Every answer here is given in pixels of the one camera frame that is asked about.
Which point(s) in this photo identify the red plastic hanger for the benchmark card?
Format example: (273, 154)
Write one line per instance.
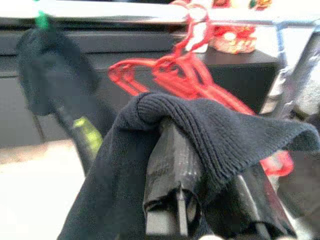
(185, 82)
(125, 72)

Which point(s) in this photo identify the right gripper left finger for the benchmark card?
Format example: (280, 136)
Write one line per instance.
(167, 170)

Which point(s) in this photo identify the black shirt blue logo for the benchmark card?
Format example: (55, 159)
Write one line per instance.
(200, 120)

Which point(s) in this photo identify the black shirt yellow logo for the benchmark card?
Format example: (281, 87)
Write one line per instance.
(50, 75)

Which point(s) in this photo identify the steel clothes rack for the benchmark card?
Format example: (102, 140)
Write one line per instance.
(112, 11)

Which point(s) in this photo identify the green hanger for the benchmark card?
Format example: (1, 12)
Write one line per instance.
(43, 22)

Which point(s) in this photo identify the red deity statue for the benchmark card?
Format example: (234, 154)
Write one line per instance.
(232, 41)

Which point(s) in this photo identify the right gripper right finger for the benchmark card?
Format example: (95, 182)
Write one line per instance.
(265, 190)

